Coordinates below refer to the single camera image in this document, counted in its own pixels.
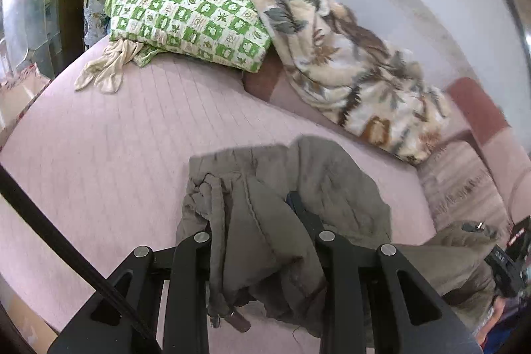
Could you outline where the grey-green padded winter jacket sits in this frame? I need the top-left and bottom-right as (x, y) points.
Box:
(175, 134), (505, 338)

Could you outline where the cream cloth under pillow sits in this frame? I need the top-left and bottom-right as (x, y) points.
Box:
(74, 38), (143, 94)

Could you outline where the pink quilted bed sheet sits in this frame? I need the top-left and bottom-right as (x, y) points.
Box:
(0, 34), (437, 354)

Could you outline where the beige brown leaf-pattern blanket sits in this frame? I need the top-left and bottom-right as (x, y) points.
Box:
(251, 0), (450, 165)

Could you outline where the pink brown headboard cushion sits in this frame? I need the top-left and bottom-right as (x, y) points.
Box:
(242, 49), (530, 223)

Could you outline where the black cable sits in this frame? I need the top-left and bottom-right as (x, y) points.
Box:
(0, 164), (155, 342)

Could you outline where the green white checkered pillow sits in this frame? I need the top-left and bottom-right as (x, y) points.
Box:
(105, 0), (271, 73)

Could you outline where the striped beige woven blanket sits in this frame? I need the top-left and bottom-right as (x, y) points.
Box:
(418, 141), (512, 246)

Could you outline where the white patterned paper gift bag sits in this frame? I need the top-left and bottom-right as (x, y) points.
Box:
(0, 63), (50, 147)

